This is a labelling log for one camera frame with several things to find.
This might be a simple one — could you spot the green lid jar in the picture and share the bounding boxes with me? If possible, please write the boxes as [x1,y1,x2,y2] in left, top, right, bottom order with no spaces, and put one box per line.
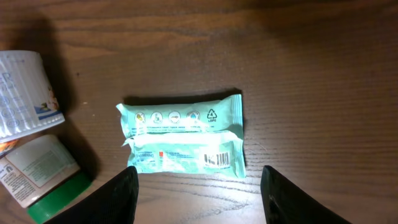
[1,134,91,223]

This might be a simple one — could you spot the white jar blue label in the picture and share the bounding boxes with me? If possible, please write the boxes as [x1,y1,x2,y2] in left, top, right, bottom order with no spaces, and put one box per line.
[1,50,65,142]

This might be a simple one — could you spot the pale green wipes packet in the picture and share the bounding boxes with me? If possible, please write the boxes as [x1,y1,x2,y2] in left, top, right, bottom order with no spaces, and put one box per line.
[117,94,246,178]

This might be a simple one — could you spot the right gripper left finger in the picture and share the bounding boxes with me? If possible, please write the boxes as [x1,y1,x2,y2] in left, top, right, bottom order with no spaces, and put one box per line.
[46,166,139,224]

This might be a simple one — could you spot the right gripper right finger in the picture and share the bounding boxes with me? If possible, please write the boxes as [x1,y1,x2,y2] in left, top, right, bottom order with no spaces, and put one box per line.
[261,166,349,224]

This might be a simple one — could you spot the orange small box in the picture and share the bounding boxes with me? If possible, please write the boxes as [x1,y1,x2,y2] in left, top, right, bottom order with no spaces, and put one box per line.
[0,139,19,155]

